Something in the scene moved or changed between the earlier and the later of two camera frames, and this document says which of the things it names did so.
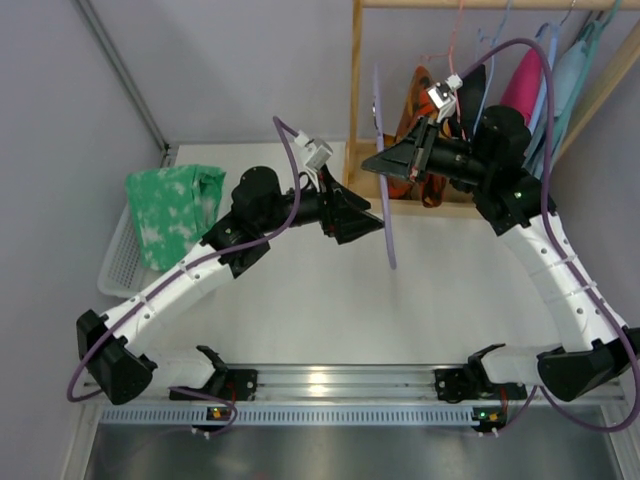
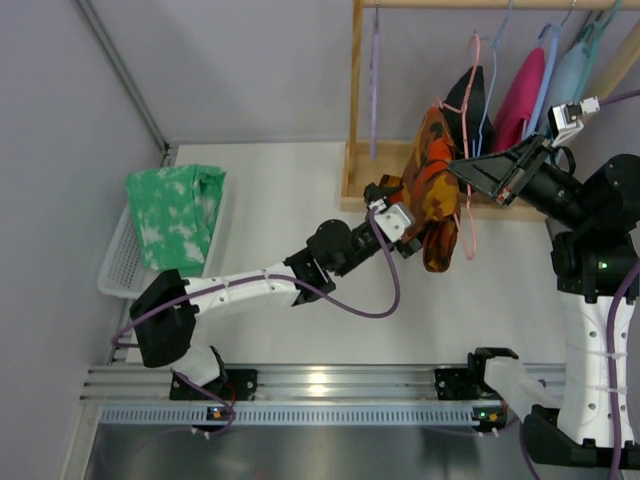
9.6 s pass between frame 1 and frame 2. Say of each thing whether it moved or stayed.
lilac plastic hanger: moved
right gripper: moved
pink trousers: stayed
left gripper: moved
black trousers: stayed
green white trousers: stayed
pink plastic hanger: moved
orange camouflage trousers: moved
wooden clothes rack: stayed
